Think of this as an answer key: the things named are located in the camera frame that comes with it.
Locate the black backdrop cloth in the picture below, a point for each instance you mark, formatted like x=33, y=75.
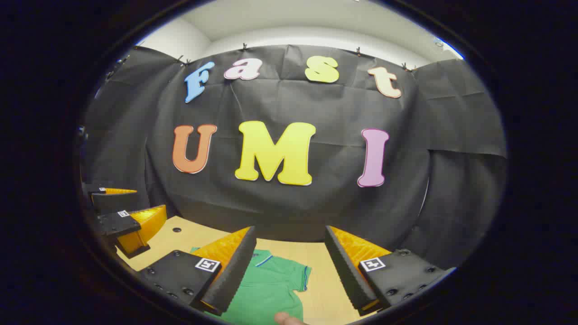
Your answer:
x=280, y=101

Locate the green T-shirt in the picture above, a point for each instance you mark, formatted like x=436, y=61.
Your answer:
x=271, y=289

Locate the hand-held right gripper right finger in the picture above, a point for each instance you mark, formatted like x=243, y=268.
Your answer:
x=347, y=275

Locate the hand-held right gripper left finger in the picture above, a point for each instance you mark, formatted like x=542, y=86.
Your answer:
x=235, y=280

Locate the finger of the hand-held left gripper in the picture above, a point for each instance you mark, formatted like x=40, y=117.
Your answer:
x=119, y=223
x=110, y=201

